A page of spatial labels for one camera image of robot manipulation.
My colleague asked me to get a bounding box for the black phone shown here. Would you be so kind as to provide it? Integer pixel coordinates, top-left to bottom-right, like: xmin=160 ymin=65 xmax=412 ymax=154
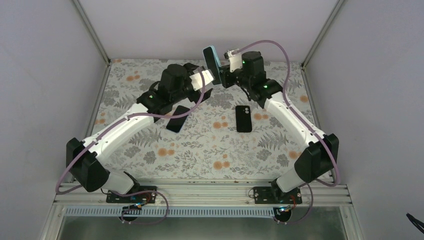
xmin=166 ymin=105 xmax=190 ymax=133

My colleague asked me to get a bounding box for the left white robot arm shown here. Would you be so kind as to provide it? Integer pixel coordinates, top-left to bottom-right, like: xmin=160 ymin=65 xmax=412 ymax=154
xmin=65 ymin=63 xmax=215 ymax=203

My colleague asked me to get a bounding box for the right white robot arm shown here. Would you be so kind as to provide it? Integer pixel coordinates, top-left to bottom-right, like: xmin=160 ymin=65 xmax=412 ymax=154
xmin=218 ymin=49 xmax=339 ymax=204

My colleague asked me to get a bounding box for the black object at corner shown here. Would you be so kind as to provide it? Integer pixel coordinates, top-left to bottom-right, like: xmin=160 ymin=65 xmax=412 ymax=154
xmin=406 ymin=213 xmax=424 ymax=234

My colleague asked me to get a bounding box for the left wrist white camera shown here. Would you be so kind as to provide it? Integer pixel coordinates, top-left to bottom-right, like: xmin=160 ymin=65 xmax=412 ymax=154
xmin=189 ymin=69 xmax=215 ymax=91

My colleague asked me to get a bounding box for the wrist white camera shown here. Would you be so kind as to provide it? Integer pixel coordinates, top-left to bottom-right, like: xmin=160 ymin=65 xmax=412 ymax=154
xmin=224 ymin=48 xmax=243 ymax=73
xmin=189 ymin=69 xmax=215 ymax=91

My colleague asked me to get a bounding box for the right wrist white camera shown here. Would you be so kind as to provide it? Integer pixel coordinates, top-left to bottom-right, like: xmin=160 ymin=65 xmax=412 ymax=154
xmin=224 ymin=48 xmax=243 ymax=73

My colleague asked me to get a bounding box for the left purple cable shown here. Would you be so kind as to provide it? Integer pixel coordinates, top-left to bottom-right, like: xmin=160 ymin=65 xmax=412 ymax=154
xmin=54 ymin=70 xmax=207 ymax=226

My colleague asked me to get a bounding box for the purple cable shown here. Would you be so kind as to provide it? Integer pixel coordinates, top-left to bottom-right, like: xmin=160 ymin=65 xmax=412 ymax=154
xmin=231 ymin=39 xmax=342 ymax=225
xmin=54 ymin=70 xmax=207 ymax=226

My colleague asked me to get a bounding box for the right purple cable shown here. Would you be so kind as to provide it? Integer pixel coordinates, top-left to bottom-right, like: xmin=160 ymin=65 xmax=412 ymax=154
xmin=231 ymin=39 xmax=342 ymax=225

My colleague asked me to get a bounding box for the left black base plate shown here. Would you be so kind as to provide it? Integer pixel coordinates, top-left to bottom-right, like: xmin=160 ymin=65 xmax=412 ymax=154
xmin=105 ymin=186 xmax=157 ymax=205

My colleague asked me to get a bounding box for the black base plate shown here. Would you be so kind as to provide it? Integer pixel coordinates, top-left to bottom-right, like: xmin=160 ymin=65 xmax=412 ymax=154
xmin=249 ymin=186 xmax=303 ymax=205
xmin=105 ymin=186 xmax=157 ymax=205

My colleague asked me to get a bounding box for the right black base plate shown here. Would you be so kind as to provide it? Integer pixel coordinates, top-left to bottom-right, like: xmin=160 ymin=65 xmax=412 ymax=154
xmin=249 ymin=186 xmax=303 ymax=205

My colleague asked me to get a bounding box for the perforated grey cable tray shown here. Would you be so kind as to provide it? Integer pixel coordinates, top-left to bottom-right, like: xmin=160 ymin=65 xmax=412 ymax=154
xmin=63 ymin=206 xmax=274 ymax=218

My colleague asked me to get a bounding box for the aluminium front rail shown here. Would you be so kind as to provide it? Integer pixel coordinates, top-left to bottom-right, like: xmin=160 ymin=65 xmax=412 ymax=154
xmin=53 ymin=179 xmax=352 ymax=207

